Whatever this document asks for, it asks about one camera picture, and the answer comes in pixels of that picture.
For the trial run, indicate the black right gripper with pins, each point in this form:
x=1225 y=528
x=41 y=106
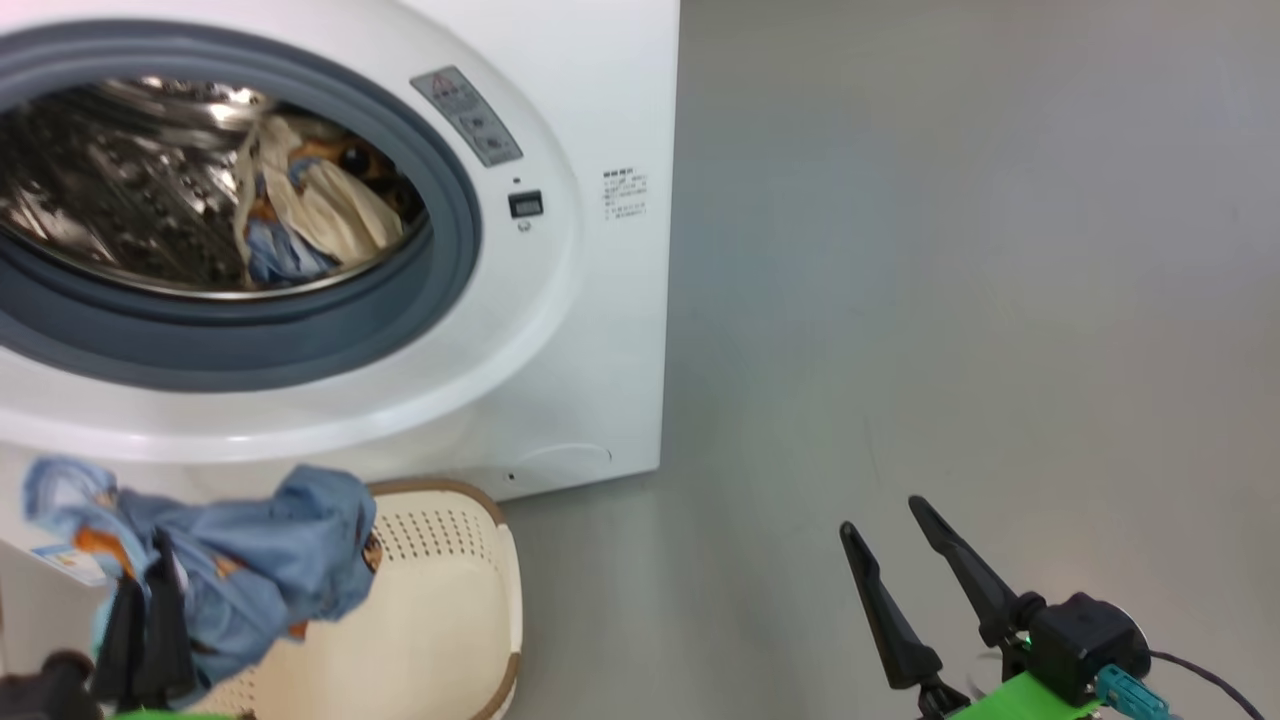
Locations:
x=1080 y=645

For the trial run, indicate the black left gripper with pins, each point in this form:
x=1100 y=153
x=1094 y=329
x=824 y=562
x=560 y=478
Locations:
x=45 y=690

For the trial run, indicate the cream and blue printed garment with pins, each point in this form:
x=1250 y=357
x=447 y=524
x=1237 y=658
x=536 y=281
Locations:
x=320 y=200

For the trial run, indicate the cream perforated laundry basket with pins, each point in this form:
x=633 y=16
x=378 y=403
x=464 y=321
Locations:
x=450 y=600

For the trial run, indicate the white front-load washing machine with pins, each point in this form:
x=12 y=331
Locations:
x=600 y=350

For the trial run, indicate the blue energy label sticker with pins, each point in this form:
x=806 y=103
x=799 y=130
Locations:
x=70 y=565

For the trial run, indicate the grey warning sticker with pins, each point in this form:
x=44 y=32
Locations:
x=467 y=116

